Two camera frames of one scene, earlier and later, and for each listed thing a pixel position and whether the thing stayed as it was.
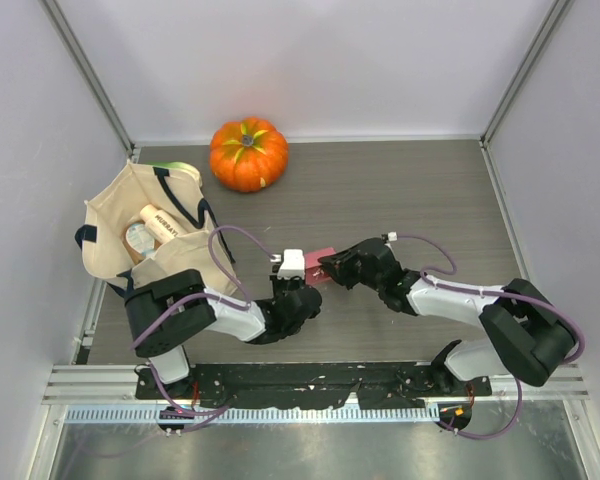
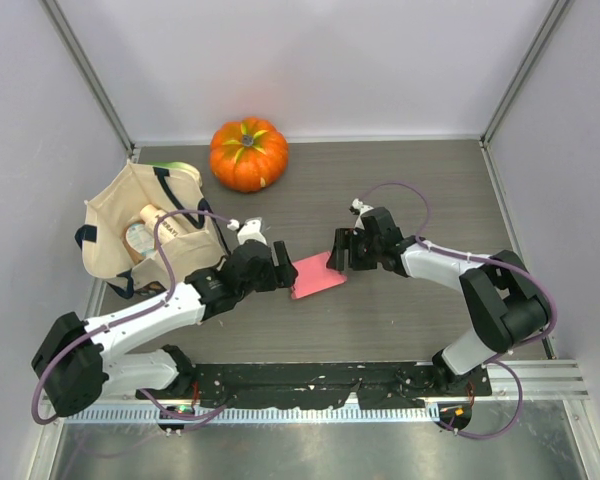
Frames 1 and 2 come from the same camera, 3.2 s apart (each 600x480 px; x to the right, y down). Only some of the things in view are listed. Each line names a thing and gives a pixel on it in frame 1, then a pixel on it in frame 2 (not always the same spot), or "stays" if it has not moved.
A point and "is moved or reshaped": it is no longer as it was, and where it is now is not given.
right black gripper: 340,263 -> 346,238
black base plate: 311,384 stays
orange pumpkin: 248,154 stays
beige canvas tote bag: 151,221 stays
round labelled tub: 139,240 stays
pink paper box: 314,270 is moved or reshaped
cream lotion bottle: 162,225 stays
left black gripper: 276,282 -> 281,275
